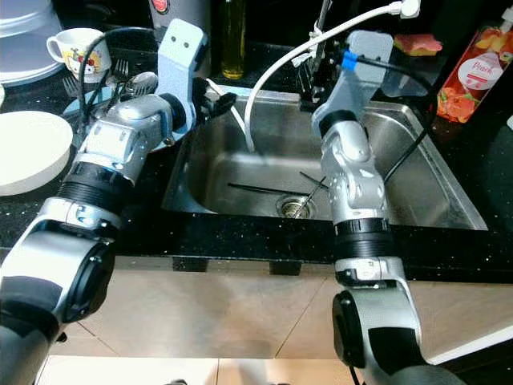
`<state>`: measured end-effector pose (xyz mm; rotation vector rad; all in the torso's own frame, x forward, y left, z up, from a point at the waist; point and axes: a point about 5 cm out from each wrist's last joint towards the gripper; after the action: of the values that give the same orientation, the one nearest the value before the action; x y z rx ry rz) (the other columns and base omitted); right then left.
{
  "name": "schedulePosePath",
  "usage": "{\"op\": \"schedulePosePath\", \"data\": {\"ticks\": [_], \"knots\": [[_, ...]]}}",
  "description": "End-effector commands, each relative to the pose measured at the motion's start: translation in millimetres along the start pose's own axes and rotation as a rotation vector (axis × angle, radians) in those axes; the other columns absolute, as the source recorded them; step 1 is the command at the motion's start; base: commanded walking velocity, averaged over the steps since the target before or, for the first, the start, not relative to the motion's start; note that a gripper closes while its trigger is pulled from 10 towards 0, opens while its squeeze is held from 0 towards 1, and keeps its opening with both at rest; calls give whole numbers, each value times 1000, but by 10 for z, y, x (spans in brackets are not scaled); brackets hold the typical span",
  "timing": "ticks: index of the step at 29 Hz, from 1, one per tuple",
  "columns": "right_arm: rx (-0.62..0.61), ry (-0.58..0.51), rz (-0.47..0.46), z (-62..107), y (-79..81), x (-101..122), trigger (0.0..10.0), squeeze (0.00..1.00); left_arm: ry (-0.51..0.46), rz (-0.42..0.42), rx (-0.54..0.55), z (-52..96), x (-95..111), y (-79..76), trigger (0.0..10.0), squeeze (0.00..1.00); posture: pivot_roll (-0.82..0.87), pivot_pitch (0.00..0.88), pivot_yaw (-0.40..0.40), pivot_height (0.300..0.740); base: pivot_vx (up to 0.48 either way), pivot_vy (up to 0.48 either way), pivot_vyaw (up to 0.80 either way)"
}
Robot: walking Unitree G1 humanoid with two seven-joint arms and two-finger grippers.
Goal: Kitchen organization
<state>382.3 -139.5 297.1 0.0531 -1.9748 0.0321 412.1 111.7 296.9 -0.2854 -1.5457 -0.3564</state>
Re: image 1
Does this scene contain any silver metal spoon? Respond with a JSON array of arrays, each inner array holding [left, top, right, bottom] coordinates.
[[128, 71, 160, 99]]

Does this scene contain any black chopstick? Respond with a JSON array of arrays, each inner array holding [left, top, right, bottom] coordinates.
[[305, 176, 328, 211], [299, 171, 329, 189], [228, 183, 289, 196]]

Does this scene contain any white bowl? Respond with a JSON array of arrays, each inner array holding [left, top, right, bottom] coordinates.
[[0, 111, 75, 197]]

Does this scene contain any metal kitchen faucet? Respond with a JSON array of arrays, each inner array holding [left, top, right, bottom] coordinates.
[[301, 0, 333, 81]]

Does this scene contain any white tape strip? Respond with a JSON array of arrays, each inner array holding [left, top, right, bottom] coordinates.
[[309, 28, 329, 49]]

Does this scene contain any stainless steel sink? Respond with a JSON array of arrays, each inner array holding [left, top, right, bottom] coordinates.
[[162, 87, 488, 232]]

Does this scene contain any yellow oil glass bottle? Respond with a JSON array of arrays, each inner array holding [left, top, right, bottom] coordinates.
[[215, 0, 245, 79]]

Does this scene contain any clear plastic sponge container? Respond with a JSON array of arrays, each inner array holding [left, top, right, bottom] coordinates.
[[389, 50, 442, 99]]

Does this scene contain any grey water jug red logo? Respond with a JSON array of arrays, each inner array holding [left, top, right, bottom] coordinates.
[[148, 0, 213, 77]]

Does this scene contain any pink yellow sponge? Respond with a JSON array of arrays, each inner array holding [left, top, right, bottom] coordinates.
[[393, 32, 443, 57]]

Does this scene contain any metal sink drain strainer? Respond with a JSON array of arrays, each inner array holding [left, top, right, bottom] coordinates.
[[277, 195, 313, 219]]

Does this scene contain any light blue plate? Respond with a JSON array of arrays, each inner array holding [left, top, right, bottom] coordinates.
[[60, 80, 169, 137]]

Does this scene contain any white cartoon cat mug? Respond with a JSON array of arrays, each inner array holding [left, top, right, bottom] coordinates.
[[46, 28, 109, 83]]

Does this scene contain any peach dish soap bottle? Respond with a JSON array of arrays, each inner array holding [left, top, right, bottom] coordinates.
[[437, 22, 513, 124]]

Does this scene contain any clear plastic food cover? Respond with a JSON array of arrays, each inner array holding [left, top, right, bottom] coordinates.
[[0, 0, 67, 87]]

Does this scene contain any white flexible hose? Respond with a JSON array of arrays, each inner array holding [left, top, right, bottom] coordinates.
[[204, 0, 422, 153]]

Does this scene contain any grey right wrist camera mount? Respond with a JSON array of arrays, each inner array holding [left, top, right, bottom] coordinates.
[[313, 30, 394, 137]]

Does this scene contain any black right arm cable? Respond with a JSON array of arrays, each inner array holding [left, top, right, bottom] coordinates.
[[341, 50, 438, 185]]

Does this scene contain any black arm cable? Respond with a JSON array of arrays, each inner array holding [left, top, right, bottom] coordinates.
[[79, 26, 169, 137], [341, 50, 438, 185]]

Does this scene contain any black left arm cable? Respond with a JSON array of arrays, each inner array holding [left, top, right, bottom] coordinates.
[[79, 26, 169, 137]]

